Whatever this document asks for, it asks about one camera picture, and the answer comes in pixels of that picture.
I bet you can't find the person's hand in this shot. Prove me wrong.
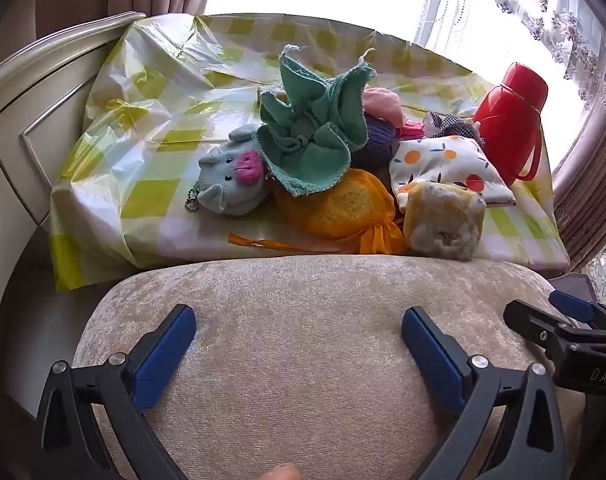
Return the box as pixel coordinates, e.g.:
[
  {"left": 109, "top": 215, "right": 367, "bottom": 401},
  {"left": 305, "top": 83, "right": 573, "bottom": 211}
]
[{"left": 257, "top": 464, "right": 304, "bottom": 480}]

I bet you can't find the brown drape curtain right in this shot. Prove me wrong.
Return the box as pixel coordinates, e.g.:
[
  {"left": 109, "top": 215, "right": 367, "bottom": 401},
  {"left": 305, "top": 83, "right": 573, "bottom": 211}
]
[{"left": 553, "top": 106, "right": 606, "bottom": 271}]

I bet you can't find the pink terry cloth pouch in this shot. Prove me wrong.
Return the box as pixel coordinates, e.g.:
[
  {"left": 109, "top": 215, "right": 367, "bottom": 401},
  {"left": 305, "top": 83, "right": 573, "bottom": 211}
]
[{"left": 361, "top": 87, "right": 405, "bottom": 128}]

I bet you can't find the green terry cloth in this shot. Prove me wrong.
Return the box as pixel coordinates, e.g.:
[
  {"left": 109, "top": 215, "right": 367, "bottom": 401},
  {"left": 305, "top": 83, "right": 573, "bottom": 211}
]
[{"left": 255, "top": 44, "right": 376, "bottom": 197}]

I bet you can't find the checkered plastic tablecloth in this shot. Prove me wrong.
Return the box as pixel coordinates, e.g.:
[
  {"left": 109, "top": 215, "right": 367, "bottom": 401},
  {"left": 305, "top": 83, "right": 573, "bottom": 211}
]
[{"left": 48, "top": 12, "right": 571, "bottom": 293}]

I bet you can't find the black white gingham pouch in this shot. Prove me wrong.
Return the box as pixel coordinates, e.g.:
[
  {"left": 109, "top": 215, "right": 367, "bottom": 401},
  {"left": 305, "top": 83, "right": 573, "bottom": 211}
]
[{"left": 422, "top": 112, "right": 484, "bottom": 148}]

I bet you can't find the white fruit print pouch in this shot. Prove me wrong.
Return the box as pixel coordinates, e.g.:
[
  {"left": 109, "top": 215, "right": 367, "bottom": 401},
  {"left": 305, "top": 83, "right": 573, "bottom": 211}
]
[{"left": 389, "top": 136, "right": 516, "bottom": 211}]

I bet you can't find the grey pig plush pouch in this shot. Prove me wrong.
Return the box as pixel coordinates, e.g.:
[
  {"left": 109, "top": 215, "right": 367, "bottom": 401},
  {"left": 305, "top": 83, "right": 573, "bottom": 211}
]
[{"left": 185, "top": 124, "right": 268, "bottom": 216}]

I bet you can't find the red thermos bottle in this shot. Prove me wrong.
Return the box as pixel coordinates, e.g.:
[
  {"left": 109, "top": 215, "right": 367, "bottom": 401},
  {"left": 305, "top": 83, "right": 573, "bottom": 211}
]
[{"left": 472, "top": 63, "right": 548, "bottom": 186}]

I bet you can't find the orange mesh bag with sponge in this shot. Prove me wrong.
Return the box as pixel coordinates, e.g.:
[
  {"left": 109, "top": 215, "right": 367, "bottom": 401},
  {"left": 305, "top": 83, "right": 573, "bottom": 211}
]
[{"left": 227, "top": 167, "right": 409, "bottom": 256}]

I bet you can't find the purple knitted hat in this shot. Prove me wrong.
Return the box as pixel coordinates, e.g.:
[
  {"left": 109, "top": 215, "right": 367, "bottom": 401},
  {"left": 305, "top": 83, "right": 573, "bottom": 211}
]
[{"left": 351, "top": 114, "right": 395, "bottom": 170}]

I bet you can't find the cream wooden cabinet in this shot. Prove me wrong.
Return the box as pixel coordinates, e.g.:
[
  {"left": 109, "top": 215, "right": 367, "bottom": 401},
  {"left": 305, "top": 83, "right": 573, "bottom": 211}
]
[{"left": 0, "top": 11, "right": 142, "bottom": 281}]

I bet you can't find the floral lace curtain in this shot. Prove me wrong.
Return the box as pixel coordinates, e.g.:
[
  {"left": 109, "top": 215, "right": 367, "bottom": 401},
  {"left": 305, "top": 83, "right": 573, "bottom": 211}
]
[{"left": 415, "top": 0, "right": 606, "bottom": 110}]

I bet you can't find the yellow worn sponge block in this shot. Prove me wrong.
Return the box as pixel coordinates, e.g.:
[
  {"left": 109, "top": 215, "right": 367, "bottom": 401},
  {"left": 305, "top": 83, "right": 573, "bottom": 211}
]
[{"left": 396, "top": 182, "right": 486, "bottom": 261}]

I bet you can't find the magenta knitted sock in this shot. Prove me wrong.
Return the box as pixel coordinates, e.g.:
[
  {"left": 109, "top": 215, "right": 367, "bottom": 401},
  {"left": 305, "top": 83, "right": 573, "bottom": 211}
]
[{"left": 395, "top": 120, "right": 425, "bottom": 140}]

